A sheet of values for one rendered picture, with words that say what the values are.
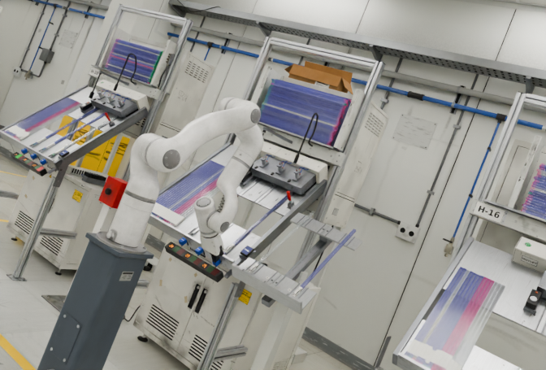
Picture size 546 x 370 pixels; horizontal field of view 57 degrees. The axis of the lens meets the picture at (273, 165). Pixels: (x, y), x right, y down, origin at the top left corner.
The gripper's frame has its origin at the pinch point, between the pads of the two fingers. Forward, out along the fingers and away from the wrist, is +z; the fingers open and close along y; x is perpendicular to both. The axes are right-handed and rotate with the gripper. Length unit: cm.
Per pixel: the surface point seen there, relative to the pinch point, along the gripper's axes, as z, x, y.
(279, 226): 2.4, 33.4, 10.0
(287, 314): 16.8, 3.4, 35.8
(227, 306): 15.5, -9.2, 12.5
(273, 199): 2.3, 47.2, -4.9
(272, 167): -4, 63, -17
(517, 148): -21, 116, 87
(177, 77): -10, 104, -135
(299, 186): -4, 57, 5
